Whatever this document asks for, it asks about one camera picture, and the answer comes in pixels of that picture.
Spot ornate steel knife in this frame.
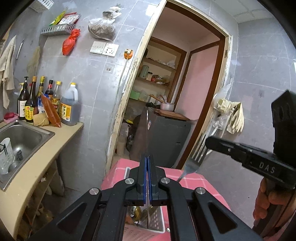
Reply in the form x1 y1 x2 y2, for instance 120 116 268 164
145 108 150 229

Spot gold spoon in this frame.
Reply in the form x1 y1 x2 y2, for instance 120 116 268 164
131 206 142 222

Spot steel fork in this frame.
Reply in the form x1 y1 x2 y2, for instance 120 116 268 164
177 132 214 182

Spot right hand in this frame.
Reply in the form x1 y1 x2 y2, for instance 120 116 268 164
253 178 291 220

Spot beige rubber gloves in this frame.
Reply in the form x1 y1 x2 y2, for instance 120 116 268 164
214 98 244 135

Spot pink checked tablecloth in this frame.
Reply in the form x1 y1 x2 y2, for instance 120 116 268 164
101 158 231 241

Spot white perforated utensil basket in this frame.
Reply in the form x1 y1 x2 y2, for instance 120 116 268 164
122 166 166 241

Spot dark grey cabinet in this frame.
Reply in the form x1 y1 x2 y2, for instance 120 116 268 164
129 107 191 168

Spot steel pot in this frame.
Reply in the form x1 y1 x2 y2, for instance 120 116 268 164
160 102 174 111

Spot beige countertop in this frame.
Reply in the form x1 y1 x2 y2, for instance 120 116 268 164
1 122 84 238

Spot steel sink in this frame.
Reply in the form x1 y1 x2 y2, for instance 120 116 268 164
1 120 55 191

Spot white cup in sink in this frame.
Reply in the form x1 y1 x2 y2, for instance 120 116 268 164
0 138 15 175

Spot large dark vinegar jug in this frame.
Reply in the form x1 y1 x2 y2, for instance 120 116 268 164
58 82 80 126

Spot twine roll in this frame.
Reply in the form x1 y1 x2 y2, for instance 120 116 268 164
33 113 49 126

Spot wooden shelf unit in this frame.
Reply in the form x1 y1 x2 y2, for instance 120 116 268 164
130 37 187 103

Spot yellow cap bottle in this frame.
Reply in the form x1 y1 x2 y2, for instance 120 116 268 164
51 81 61 111

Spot tall brown sauce bottle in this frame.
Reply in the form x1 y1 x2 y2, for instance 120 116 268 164
25 76 38 123

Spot red cap bottle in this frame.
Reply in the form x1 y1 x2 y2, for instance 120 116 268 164
44 80 54 100

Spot pink soap dish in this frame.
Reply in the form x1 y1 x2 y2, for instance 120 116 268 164
4 113 19 123

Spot dark soy sauce bottle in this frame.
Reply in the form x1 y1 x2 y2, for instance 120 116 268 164
18 76 29 120

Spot red plastic bag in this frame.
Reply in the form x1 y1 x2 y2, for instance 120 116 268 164
62 29 80 56

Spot beige hanging cloth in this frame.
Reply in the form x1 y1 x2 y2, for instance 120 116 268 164
1 35 16 109

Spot clear bag dried goods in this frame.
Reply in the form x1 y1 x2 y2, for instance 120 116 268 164
88 5 122 41

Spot white hose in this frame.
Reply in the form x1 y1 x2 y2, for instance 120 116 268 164
191 124 220 160

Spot orange wall hook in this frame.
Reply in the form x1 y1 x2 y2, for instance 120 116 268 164
124 49 133 60

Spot wall socket panel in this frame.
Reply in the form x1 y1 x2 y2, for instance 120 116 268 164
90 41 119 57

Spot grey wall rack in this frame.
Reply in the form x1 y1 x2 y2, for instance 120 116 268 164
40 24 75 36

